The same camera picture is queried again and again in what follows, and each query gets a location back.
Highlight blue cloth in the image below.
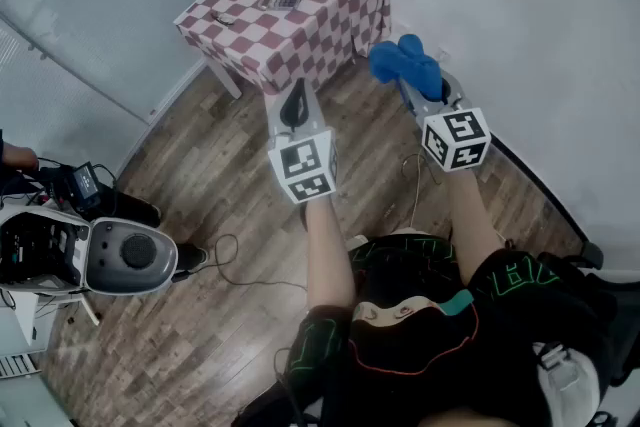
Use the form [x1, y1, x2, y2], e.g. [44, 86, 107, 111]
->
[368, 33, 445, 102]

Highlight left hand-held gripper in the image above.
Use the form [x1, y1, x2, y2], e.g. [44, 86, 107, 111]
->
[266, 77, 340, 205]

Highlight black screen device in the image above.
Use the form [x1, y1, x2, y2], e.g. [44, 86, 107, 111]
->
[72, 161, 104, 211]

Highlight black floor cable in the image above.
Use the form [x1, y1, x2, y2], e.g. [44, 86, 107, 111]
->
[172, 233, 309, 291]

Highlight thin grey cable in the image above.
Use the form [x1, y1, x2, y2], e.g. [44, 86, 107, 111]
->
[399, 152, 444, 231]

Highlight grey white machine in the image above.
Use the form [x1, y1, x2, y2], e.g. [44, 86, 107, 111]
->
[0, 204, 180, 296]

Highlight white grey bag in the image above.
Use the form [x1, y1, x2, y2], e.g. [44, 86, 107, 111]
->
[537, 342, 601, 427]

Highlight person's right forearm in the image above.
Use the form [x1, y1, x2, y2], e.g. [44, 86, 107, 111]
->
[442, 167, 506, 287]

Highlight grey calculator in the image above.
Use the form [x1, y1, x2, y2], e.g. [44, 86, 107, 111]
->
[257, 0, 303, 12]

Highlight red white checkered tablecloth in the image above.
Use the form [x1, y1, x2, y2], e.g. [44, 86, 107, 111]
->
[173, 0, 393, 96]

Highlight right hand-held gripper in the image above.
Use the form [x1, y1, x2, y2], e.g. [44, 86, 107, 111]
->
[397, 69, 493, 173]

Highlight person's left forearm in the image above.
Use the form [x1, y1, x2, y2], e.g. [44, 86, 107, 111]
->
[301, 194, 357, 311]

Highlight person's black clothing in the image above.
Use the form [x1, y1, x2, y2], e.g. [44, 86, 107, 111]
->
[232, 229, 640, 427]

